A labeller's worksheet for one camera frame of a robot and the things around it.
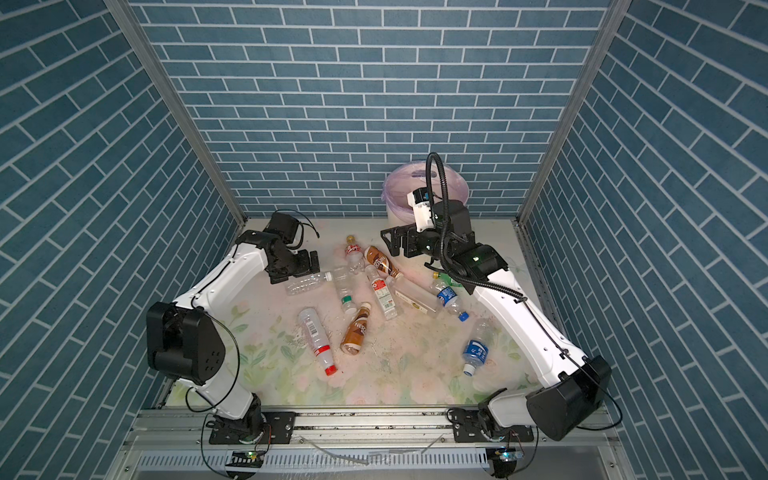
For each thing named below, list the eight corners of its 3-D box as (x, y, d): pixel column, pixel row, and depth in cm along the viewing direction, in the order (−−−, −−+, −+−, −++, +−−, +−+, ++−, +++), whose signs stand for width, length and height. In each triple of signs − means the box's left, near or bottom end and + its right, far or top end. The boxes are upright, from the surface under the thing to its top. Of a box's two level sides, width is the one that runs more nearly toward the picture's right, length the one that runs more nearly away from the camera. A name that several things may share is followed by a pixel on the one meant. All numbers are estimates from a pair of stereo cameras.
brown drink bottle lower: (341, 353, 87) (339, 347, 84) (360, 305, 97) (358, 298, 94) (357, 357, 87) (355, 351, 83) (374, 309, 97) (373, 301, 93)
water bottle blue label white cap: (454, 370, 85) (457, 364, 80) (473, 322, 94) (477, 314, 90) (477, 382, 83) (481, 376, 78) (494, 332, 92) (499, 324, 88)
